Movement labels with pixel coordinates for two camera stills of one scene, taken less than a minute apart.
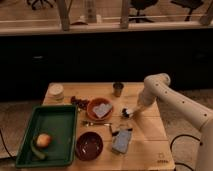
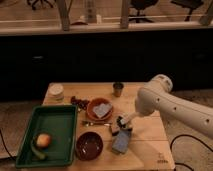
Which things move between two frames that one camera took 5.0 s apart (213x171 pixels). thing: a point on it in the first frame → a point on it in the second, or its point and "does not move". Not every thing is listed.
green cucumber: [42, 156] does not move
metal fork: [87, 124] does not move
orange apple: [43, 140] does not move
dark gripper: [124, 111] → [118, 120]
